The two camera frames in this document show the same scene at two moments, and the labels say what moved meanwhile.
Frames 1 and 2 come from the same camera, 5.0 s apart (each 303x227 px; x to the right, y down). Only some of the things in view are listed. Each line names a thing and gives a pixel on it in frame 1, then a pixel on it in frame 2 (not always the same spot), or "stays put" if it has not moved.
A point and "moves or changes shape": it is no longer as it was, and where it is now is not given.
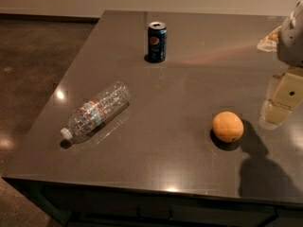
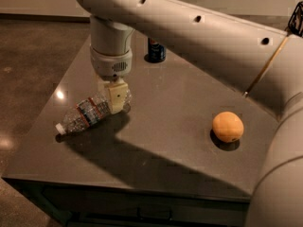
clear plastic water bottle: [103, 105] moves or changes shape
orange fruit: [227, 127] stays put
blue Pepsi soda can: [157, 42] stays put
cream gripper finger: [287, 93] → [118, 91]
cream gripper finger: [269, 43] → [101, 84]
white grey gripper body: [291, 42] → [109, 64]
